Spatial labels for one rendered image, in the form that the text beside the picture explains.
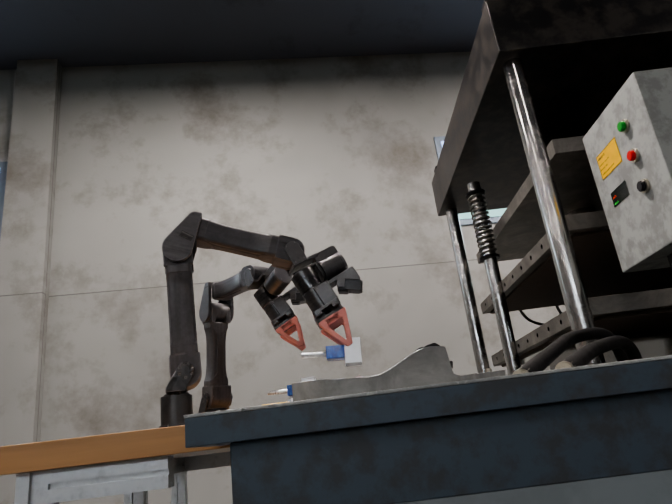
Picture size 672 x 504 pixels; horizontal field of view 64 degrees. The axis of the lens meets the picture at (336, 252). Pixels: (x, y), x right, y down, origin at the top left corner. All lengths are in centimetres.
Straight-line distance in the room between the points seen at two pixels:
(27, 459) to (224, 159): 363
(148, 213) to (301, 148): 127
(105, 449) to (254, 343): 301
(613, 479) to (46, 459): 75
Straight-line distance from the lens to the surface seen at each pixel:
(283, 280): 149
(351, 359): 119
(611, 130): 157
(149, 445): 89
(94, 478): 94
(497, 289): 232
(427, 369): 132
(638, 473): 78
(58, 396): 409
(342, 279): 123
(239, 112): 460
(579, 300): 158
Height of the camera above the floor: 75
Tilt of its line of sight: 19 degrees up
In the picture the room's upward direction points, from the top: 7 degrees counter-clockwise
